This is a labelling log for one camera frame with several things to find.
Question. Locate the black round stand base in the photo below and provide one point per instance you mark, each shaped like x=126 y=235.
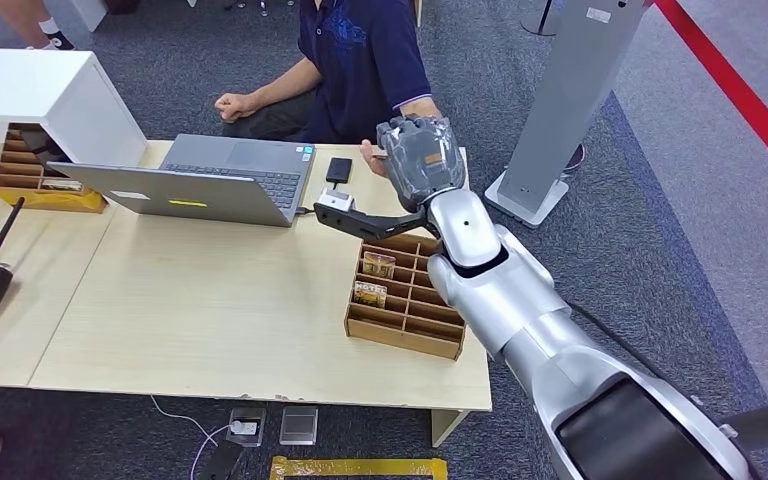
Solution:
x=538 y=25

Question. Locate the desk leg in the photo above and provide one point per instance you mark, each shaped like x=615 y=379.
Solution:
x=447 y=427

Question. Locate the wooden card organizer yellow base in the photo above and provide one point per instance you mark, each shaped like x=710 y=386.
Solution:
x=33 y=182

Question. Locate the floor power socket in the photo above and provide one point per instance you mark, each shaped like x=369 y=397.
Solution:
x=246 y=426

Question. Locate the standing person's legs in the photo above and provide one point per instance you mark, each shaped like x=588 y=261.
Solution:
x=29 y=20

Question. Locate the person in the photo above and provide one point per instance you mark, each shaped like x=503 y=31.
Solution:
x=357 y=66

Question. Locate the person's left hand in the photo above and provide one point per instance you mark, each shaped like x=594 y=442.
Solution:
x=372 y=162

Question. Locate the black phone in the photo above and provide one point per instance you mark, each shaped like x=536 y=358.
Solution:
x=339 y=169

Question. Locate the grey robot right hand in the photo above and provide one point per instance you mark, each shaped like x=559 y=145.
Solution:
x=424 y=159

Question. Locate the hotel card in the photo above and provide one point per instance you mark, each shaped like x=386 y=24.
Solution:
x=371 y=295
x=378 y=265

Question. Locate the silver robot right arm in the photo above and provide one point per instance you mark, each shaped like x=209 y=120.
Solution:
x=516 y=305

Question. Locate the metal floor plate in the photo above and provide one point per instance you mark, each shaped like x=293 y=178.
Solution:
x=298 y=425

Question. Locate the white box cabinet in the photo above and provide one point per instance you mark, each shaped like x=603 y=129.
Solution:
x=46 y=93

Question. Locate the person's right hand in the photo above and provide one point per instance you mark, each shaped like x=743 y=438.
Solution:
x=233 y=106

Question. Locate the grey kiosk stand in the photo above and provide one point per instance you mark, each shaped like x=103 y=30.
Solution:
x=576 y=86

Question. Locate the card in yellow-base organizer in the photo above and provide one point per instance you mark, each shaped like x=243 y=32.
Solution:
x=60 y=185

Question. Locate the grey laptop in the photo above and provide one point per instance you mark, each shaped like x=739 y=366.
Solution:
x=225 y=182

